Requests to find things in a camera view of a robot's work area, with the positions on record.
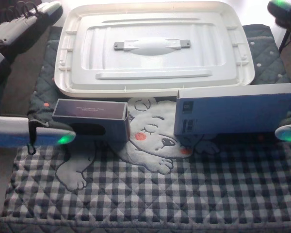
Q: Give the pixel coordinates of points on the large light blue box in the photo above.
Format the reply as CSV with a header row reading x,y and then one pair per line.
x,y
232,111

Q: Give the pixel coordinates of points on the small dark blue box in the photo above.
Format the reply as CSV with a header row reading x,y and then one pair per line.
x,y
92,110

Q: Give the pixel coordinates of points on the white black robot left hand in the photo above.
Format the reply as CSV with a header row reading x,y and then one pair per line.
x,y
19,21

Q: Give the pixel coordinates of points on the white plastic storage lid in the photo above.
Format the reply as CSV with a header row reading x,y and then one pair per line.
x,y
150,46

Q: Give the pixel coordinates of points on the grey checked bear quilt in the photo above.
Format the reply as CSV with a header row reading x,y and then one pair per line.
x,y
145,189

